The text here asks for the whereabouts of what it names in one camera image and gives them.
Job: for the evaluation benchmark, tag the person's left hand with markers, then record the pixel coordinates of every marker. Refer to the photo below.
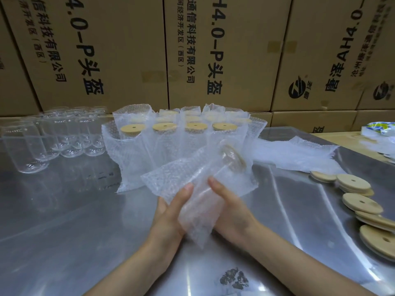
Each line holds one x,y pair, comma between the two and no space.
165,221

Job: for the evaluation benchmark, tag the person's right hand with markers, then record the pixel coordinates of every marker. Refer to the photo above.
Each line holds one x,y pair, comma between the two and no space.
236,217

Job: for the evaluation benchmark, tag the person's right thumb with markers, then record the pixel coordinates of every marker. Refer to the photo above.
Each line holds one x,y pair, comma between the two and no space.
218,189

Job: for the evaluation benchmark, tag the person's left thumb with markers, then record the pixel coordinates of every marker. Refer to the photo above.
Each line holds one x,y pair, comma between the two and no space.
180,197

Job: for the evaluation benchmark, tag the glass jar with wooden lid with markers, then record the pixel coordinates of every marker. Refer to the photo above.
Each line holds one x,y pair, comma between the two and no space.
223,168

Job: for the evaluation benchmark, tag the clear bubble wrap sheet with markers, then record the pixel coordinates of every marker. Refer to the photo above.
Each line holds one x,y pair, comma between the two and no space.
166,178

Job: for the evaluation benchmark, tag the person's left forearm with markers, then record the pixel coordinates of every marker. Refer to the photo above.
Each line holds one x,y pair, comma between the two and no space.
135,268

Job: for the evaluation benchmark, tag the person's right forearm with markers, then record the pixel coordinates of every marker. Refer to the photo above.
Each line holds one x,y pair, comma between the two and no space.
293,268

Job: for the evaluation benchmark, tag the group of bubble wrapped jars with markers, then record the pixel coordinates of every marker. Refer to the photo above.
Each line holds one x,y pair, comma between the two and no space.
132,151

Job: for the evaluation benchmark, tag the flat bubble wrap sheets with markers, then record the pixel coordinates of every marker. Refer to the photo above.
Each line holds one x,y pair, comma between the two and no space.
293,154

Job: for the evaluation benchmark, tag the pile of round wooden lids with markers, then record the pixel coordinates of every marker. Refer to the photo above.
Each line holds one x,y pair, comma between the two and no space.
362,203

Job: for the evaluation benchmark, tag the stack of printed cardboard boxes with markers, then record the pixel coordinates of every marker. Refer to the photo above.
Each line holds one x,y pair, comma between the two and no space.
123,52

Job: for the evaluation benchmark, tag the group of empty glass jars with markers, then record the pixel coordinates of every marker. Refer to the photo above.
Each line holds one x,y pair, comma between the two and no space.
34,141

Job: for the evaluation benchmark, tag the white blue printed packet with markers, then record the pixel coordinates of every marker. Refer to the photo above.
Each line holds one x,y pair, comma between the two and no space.
379,128

